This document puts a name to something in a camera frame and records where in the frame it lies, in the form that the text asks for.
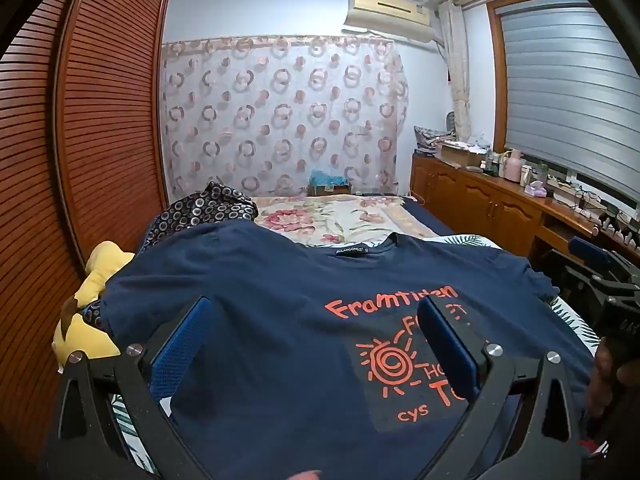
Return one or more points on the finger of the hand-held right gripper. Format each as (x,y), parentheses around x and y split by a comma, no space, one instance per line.
(570,280)
(585,247)

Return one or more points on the yellow plush toy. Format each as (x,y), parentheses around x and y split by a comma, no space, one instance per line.
(105,270)

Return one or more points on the stack of folded fabrics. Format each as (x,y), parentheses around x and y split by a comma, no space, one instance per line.
(430,140)

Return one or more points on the cream air conditioner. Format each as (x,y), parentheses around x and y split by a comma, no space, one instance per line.
(387,15)

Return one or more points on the navy t-shirt with orange print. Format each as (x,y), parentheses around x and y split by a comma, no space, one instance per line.
(280,310)

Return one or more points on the floral blanket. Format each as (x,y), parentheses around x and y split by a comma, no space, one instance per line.
(310,217)

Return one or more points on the person's right hand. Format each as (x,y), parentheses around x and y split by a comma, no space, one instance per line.
(607,385)

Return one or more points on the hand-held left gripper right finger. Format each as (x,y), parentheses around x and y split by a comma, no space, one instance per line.
(450,345)

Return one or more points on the circle-pattern sheer curtain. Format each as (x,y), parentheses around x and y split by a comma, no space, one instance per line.
(280,110)

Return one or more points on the pink tissue pack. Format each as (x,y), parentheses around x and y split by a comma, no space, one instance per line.
(535,189)

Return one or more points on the wooden louvered wardrobe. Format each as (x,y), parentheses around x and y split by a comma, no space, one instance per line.
(100,110)

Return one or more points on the navy bed sheet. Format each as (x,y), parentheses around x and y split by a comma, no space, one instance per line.
(430,220)

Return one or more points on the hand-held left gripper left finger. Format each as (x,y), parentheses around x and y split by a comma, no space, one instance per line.
(180,345)

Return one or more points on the leaf-print bed sheet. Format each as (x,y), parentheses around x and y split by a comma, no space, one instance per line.
(575,320)

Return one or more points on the wooden cabinet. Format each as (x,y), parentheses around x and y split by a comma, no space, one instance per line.
(475,205)

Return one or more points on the grey window blind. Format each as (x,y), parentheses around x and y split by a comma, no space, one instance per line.
(565,90)

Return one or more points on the pink jug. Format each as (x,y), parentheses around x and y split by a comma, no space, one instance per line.
(513,167)

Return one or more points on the cardboard box with teal cloth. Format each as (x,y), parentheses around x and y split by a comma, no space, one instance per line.
(327,185)

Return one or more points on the cream window curtain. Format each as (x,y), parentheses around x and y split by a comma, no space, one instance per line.
(459,75)

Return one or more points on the dark circle-print garment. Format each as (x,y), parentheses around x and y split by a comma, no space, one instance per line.
(210,207)

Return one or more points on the open cardboard box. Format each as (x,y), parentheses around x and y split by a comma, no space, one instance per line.
(460,156)

